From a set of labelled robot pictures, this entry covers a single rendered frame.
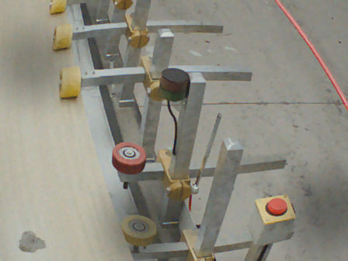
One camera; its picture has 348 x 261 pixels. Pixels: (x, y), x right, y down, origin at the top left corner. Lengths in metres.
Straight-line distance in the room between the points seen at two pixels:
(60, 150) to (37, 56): 0.44
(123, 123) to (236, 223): 0.93
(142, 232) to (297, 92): 2.32
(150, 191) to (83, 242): 0.52
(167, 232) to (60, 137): 0.36
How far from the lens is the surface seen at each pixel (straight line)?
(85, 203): 1.91
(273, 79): 4.10
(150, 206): 2.23
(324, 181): 3.57
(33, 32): 2.52
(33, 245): 1.76
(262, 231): 1.48
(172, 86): 1.88
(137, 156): 2.05
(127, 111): 2.52
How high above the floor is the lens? 2.20
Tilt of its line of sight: 37 degrees down
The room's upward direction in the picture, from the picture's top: 10 degrees clockwise
